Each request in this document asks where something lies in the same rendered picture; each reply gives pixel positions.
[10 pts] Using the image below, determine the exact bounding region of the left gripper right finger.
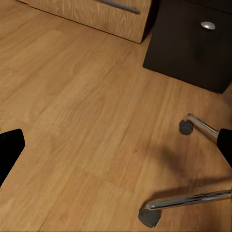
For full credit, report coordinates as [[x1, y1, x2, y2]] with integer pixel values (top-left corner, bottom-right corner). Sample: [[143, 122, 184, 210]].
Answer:
[[217, 128, 232, 167]]

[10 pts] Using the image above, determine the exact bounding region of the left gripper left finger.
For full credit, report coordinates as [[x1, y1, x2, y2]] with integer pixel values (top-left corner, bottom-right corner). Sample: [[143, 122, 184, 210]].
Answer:
[[0, 129, 25, 186]]

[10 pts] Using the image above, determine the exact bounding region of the swivel chair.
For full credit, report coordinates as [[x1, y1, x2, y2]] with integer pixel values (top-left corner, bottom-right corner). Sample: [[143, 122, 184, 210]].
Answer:
[[138, 114, 232, 228]]

